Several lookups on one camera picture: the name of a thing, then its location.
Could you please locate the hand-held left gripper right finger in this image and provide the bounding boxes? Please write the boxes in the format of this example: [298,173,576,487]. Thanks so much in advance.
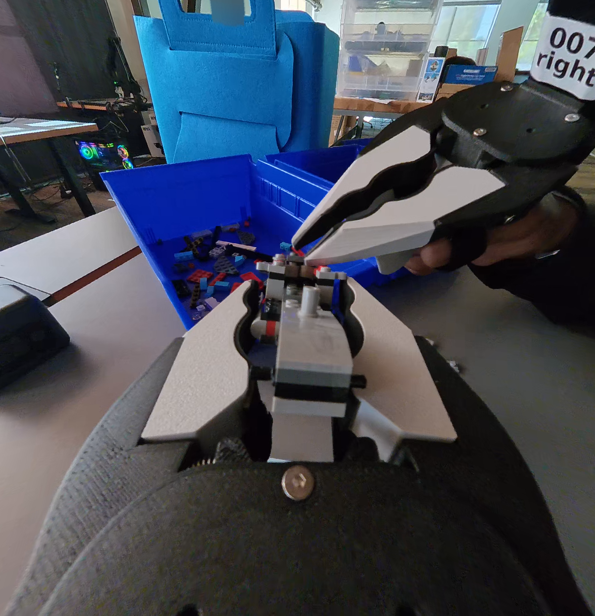
[329,278,458,463]

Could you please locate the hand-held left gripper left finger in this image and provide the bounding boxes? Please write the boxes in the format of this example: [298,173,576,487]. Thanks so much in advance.
[140,279,274,463]

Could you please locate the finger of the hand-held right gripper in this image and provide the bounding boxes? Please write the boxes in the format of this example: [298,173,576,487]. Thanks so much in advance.
[305,166,507,266]
[292,125,440,252]

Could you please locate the grey toy brick vehicle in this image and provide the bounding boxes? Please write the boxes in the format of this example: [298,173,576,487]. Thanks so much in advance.
[249,252,366,419]

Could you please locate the pile of toy bricks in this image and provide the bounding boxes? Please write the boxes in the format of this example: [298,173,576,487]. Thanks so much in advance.
[172,219,298,321]

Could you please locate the blue plastic bin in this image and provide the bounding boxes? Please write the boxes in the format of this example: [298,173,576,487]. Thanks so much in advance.
[100,154,337,330]
[256,137,414,289]

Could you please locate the grey desk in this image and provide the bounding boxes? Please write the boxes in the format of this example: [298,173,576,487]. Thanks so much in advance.
[0,207,595,616]

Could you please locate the person's right hand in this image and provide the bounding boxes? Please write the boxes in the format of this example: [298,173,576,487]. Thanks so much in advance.
[406,192,583,277]

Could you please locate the blue product box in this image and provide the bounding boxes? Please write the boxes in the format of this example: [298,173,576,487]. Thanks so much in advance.
[442,65,499,87]

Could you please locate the clear plastic drawer stack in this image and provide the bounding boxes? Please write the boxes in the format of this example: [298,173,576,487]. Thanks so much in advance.
[337,0,445,102]

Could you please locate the blue felt bag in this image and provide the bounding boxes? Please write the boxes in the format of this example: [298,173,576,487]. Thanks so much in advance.
[133,0,340,165]

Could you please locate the black digital timer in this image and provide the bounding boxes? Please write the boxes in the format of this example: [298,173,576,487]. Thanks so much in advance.
[0,277,71,395]

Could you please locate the rainbow-lit computer case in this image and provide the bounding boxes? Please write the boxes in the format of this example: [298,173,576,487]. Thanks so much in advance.
[76,140,135,171]

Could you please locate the black-legged table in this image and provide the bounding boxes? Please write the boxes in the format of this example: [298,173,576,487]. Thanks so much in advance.
[0,117,100,224]

